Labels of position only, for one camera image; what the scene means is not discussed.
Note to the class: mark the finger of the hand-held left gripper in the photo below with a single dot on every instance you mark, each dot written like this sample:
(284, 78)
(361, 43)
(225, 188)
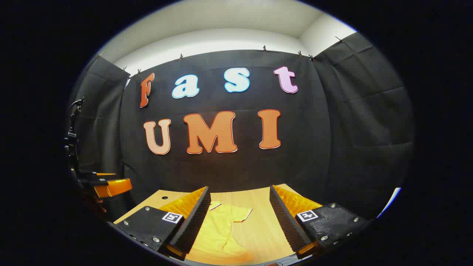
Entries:
(103, 175)
(112, 187)

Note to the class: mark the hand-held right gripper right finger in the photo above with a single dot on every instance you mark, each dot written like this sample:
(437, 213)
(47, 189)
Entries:
(286, 221)

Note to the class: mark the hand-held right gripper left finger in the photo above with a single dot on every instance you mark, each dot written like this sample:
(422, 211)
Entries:
(192, 225)

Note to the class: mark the orange T-shirt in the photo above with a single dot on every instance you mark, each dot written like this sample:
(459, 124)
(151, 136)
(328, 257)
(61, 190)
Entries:
(221, 229)

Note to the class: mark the row of black cloth clips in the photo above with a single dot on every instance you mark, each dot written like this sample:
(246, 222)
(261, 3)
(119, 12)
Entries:
(264, 48)

